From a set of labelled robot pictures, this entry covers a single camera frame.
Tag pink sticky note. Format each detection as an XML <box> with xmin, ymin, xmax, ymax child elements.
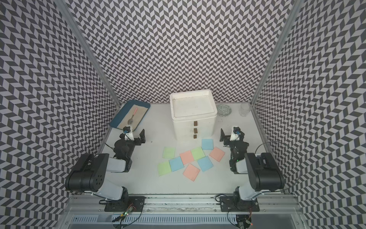
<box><xmin>183</xmin><ymin>164</ymin><xmax>200</xmax><ymax>182</ymax></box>
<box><xmin>209</xmin><ymin>147</ymin><xmax>225</xmax><ymax>162</ymax></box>
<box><xmin>180</xmin><ymin>150</ymin><xmax>194</xmax><ymax>165</ymax></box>

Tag white drawer cabinet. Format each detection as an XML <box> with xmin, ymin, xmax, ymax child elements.
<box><xmin>170</xmin><ymin>89</ymin><xmax>217</xmax><ymax>141</ymax></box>

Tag pink sticky note bottom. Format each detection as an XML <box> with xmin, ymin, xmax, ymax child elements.
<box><xmin>183</xmin><ymin>164</ymin><xmax>200</xmax><ymax>182</ymax></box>

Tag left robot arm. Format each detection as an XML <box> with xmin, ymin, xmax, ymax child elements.
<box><xmin>65</xmin><ymin>126</ymin><xmax>146</xmax><ymax>209</ymax></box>

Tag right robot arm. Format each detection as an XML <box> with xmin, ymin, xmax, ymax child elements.
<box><xmin>219</xmin><ymin>127</ymin><xmax>285</xmax><ymax>211</ymax></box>

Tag blue sticky note top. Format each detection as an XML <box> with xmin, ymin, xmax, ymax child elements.
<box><xmin>202</xmin><ymin>139</ymin><xmax>214</xmax><ymax>150</ymax></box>

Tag blue sticky note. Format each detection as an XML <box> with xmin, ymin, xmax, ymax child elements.
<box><xmin>197</xmin><ymin>156</ymin><xmax>213</xmax><ymax>172</ymax></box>
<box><xmin>169</xmin><ymin>156</ymin><xmax>185</xmax><ymax>172</ymax></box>
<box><xmin>202</xmin><ymin>139</ymin><xmax>214</xmax><ymax>150</ymax></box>

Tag green sticky note centre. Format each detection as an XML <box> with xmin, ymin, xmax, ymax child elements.
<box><xmin>191</xmin><ymin>147</ymin><xmax>205</xmax><ymax>161</ymax></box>

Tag green sticky note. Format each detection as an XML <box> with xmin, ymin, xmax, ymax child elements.
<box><xmin>191</xmin><ymin>147</ymin><xmax>205</xmax><ymax>161</ymax></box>
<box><xmin>163</xmin><ymin>147</ymin><xmax>175</xmax><ymax>159</ymax></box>
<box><xmin>158</xmin><ymin>161</ymin><xmax>172</xmax><ymax>176</ymax></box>

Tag blue sticky note lower right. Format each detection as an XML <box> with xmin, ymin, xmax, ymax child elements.
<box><xmin>197</xmin><ymin>156</ymin><xmax>213</xmax><ymax>172</ymax></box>

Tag green sticky note upper left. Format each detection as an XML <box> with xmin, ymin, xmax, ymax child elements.
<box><xmin>163</xmin><ymin>147</ymin><xmax>175</xmax><ymax>159</ymax></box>

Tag green sticky note lower left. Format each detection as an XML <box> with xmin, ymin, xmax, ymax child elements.
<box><xmin>158</xmin><ymin>161</ymin><xmax>172</xmax><ymax>176</ymax></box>

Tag blue sticky note left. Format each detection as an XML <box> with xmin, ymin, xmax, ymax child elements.
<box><xmin>169</xmin><ymin>156</ymin><xmax>185</xmax><ymax>172</ymax></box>

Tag beige tray liner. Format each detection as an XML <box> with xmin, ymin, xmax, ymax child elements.
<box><xmin>116</xmin><ymin>105</ymin><xmax>148</xmax><ymax>131</ymax></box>

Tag green patterned small dish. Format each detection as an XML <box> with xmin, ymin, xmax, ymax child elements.
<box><xmin>216</xmin><ymin>104</ymin><xmax>232</xmax><ymax>117</ymax></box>

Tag blue tray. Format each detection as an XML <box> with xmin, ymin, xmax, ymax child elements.
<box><xmin>109</xmin><ymin>100</ymin><xmax>151</xmax><ymax>131</ymax></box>

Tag clear glass cup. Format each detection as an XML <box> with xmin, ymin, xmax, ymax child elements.
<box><xmin>239</xmin><ymin>102</ymin><xmax>251</xmax><ymax>117</ymax></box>

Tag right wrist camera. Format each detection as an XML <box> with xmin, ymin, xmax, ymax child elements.
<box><xmin>230</xmin><ymin>127</ymin><xmax>241</xmax><ymax>141</ymax></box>

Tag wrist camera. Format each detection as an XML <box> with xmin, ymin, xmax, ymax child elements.
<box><xmin>230</xmin><ymin>127</ymin><xmax>241</xmax><ymax>141</ymax></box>
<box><xmin>123</xmin><ymin>126</ymin><xmax>134</xmax><ymax>141</ymax></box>

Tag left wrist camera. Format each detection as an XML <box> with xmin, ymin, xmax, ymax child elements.
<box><xmin>123</xmin><ymin>126</ymin><xmax>134</xmax><ymax>141</ymax></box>

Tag pink handled spoon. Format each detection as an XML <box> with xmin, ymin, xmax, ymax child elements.
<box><xmin>127</xmin><ymin>107</ymin><xmax>138</xmax><ymax>125</ymax></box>

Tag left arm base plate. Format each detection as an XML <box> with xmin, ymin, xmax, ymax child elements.
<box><xmin>104</xmin><ymin>196</ymin><xmax>146</xmax><ymax>213</ymax></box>

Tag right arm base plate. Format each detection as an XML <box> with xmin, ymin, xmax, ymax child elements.
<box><xmin>216</xmin><ymin>196</ymin><xmax>260</xmax><ymax>212</ymax></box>

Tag aluminium front rail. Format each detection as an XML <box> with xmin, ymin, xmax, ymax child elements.
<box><xmin>62</xmin><ymin>193</ymin><xmax>302</xmax><ymax>216</ymax></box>

